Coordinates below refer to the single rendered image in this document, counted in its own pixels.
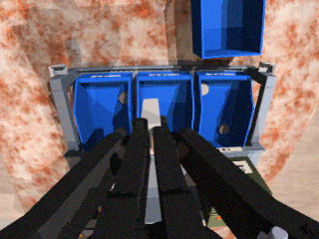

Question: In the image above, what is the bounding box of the grey metal shelf frame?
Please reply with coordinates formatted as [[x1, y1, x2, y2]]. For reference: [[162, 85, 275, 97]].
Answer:
[[48, 62, 277, 224]]

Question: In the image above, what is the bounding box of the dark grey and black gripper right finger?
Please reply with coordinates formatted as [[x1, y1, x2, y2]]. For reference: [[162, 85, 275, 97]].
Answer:
[[151, 99, 319, 239]]

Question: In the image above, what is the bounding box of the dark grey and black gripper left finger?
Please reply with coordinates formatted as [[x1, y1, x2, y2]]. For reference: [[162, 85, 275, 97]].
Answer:
[[0, 99, 153, 239]]

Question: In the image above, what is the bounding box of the blue bin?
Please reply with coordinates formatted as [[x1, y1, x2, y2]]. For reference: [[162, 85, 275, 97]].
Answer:
[[137, 72, 194, 132], [193, 72, 254, 147], [74, 73, 136, 151], [190, 0, 266, 59]]

